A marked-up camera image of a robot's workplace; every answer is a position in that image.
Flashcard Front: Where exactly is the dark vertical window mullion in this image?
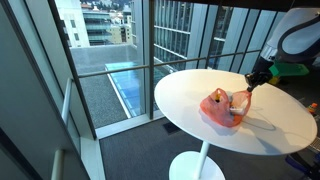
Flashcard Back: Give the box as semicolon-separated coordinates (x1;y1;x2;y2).
147;0;156;120

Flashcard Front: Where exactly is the white table pedestal base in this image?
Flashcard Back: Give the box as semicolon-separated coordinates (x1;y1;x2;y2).
168;140;226;180

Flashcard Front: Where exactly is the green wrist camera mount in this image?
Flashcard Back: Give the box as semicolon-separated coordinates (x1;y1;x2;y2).
268;61;311;78

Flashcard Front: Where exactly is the orange plastic bag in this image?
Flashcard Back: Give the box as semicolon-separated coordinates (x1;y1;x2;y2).
199;87;253;128

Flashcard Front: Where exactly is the dark floor vent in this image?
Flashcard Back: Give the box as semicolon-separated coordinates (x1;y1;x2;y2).
162;121;181;135

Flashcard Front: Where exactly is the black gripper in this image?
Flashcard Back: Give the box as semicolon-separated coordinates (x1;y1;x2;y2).
244;71;273;93

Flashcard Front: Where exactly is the white handrail pipe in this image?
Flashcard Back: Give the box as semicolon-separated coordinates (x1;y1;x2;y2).
61;78;73;126
50;149;65;180

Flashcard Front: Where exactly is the grey horizontal window railing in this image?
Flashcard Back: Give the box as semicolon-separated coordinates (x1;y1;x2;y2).
77;49;263;79

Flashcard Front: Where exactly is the blue object on floor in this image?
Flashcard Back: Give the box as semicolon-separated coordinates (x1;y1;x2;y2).
285;154;320;178

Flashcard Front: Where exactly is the small orange capped bottle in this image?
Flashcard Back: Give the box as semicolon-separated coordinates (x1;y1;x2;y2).
306;102;318;116

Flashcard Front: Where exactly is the dark slanted window mullion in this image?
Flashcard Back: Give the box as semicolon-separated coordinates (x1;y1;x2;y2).
47;0;98;140

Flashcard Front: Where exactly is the small yellow object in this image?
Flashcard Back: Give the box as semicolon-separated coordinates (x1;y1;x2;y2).
268;75;281;86

